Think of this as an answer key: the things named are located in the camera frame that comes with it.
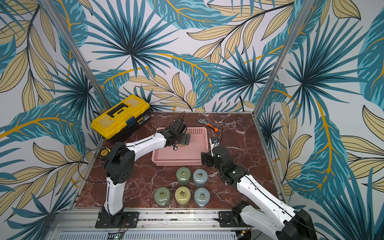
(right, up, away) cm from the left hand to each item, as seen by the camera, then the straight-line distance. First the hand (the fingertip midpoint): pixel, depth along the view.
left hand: (182, 138), depth 95 cm
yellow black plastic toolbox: (-40, +9, -5) cm, 41 cm away
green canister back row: (+2, -18, -16) cm, 24 cm away
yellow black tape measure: (-48, -9, -3) cm, 49 cm away
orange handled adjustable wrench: (+22, +6, +15) cm, 27 cm away
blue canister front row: (+11, -27, -23) cm, 37 cm away
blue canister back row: (+11, -19, -16) cm, 27 cm away
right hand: (+16, -6, -14) cm, 23 cm away
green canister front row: (-8, -26, -22) cm, 35 cm away
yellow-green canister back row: (0, -3, -8) cm, 8 cm away
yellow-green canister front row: (+2, -26, -22) cm, 35 cm away
